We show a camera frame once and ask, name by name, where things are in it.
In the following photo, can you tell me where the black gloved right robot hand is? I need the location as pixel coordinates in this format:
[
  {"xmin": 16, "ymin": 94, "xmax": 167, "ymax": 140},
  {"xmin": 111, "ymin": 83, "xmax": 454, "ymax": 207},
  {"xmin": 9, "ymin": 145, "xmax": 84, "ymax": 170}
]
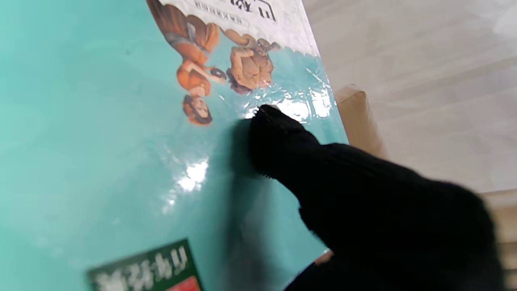
[{"xmin": 248, "ymin": 104, "xmax": 505, "ymax": 291}]

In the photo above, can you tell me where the teal cover book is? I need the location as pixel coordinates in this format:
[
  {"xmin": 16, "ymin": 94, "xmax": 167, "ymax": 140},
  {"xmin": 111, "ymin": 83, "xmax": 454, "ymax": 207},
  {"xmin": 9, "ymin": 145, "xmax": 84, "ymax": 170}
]
[{"xmin": 0, "ymin": 0, "xmax": 350, "ymax": 291}]

